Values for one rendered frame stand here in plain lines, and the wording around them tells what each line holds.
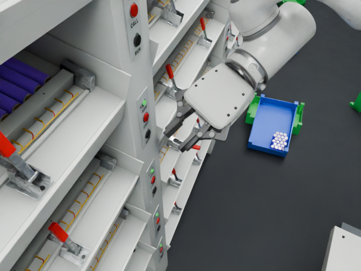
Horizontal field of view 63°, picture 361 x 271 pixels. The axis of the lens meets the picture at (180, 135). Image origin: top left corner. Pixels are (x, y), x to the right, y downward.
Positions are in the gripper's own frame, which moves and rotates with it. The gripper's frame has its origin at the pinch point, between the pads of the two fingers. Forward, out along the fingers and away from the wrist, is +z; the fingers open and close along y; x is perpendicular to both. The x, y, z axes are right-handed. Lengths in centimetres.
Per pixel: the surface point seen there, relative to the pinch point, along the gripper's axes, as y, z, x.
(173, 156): 6.3, 5.0, -31.8
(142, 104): 6.9, 1.0, 6.5
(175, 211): -2, 21, -65
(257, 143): -2, -29, -108
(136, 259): -7.4, 33.3, -34.0
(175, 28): 17.2, -14.9, -0.5
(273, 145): -9, -33, -102
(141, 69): 9.3, -2.7, 10.9
